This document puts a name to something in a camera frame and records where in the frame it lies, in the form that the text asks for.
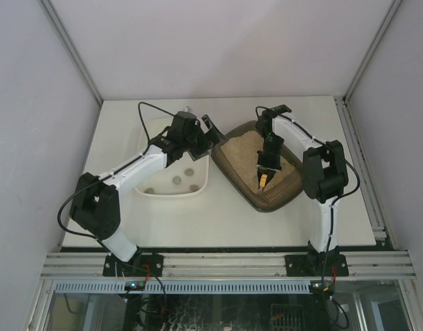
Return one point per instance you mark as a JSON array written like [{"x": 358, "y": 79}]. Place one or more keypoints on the aluminium front rail frame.
[{"x": 389, "y": 265}]

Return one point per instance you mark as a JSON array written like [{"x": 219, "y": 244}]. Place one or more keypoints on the yellow plastic litter scoop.
[{"x": 263, "y": 181}]

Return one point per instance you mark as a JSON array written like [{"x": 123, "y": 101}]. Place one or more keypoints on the grey slotted cable duct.
[{"x": 184, "y": 287}]

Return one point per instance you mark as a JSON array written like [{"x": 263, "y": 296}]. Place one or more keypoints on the white plastic waste bin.
[{"x": 183, "y": 178}]

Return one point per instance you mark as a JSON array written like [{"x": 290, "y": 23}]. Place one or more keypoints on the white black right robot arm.
[{"x": 324, "y": 174}]

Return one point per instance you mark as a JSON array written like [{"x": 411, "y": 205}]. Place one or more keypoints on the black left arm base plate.
[{"x": 139, "y": 265}]

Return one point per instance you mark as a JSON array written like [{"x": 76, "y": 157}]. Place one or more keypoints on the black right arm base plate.
[{"x": 300, "y": 265}]

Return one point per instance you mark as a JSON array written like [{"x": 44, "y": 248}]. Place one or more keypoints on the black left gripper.
[{"x": 204, "y": 138}]

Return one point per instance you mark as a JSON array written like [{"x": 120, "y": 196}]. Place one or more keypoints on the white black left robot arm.
[{"x": 96, "y": 204}]

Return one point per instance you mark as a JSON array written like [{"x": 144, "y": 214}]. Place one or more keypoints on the dark translucent litter box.
[{"x": 238, "y": 163}]

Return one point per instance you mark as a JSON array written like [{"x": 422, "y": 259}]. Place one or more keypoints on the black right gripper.
[{"x": 266, "y": 168}]

